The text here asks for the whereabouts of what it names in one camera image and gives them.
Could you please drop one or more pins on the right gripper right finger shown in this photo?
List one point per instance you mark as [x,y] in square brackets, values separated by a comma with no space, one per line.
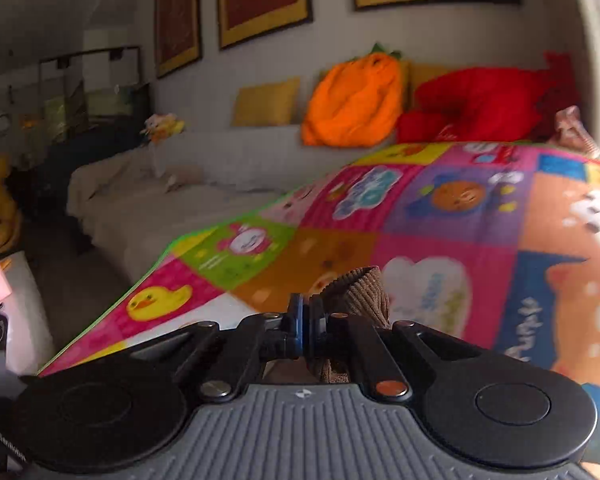
[349,344]

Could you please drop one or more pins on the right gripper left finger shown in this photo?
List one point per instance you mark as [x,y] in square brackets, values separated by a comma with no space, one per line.
[239,358]

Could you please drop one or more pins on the yellow square pillow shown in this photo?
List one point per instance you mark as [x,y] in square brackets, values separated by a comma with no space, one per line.
[266,105]

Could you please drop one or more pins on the red plush cushion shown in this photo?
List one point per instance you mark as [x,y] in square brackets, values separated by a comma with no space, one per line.
[492,104]

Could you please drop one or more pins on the beige sofa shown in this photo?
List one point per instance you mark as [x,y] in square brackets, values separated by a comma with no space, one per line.
[133,205]

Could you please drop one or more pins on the pink cloth toy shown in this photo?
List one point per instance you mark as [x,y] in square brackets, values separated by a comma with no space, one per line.
[571,135]

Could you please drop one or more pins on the yellow plush toy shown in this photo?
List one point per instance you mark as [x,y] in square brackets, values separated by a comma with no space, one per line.
[161,127]

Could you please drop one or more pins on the brown corduroy garment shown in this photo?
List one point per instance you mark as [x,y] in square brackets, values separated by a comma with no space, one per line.
[360,292]

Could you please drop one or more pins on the orange pumpkin plush cushion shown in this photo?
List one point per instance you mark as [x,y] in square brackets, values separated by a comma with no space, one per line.
[356,103]

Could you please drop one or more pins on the colourful cartoon play mat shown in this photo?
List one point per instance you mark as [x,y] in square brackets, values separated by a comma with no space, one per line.
[497,244]

